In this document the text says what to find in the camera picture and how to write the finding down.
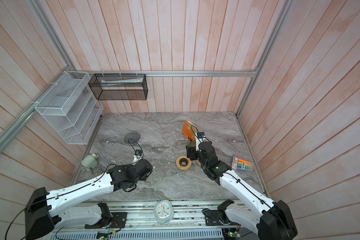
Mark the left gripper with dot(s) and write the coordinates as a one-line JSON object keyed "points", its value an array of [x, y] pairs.
{"points": [[147, 166]]}

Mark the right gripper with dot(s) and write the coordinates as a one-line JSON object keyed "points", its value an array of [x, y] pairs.
{"points": [[192, 151]]}

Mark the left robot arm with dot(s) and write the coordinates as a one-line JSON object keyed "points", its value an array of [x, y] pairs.
{"points": [[47, 210]]}

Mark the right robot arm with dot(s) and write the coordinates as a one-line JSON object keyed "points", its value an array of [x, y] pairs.
{"points": [[268, 219]]}

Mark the green glass dripper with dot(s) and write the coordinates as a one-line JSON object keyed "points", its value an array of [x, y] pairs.
{"points": [[191, 144]]}

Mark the orange coffee filter box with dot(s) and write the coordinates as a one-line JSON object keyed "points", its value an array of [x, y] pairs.
{"points": [[190, 131]]}

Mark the coloured marker pack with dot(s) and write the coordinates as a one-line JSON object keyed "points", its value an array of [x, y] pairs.
{"points": [[241, 165]]}

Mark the white analog clock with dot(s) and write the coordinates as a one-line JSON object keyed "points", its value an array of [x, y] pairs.
{"points": [[163, 211]]}

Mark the black mesh basket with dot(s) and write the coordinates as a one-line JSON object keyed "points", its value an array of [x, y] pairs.
{"points": [[115, 87]]}

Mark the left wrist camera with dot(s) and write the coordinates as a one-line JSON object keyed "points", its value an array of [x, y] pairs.
{"points": [[138, 155]]}

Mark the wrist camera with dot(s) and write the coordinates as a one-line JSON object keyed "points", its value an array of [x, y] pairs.
{"points": [[138, 155], [200, 137]]}

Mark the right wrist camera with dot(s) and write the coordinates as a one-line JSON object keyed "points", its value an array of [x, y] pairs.
{"points": [[200, 137]]}

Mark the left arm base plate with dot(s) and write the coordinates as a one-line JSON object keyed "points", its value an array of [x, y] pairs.
{"points": [[116, 220]]}

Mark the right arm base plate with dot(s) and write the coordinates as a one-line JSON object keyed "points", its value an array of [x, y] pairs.
{"points": [[219, 217]]}

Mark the white wire mesh shelf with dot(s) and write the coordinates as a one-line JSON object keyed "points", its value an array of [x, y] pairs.
{"points": [[70, 111]]}

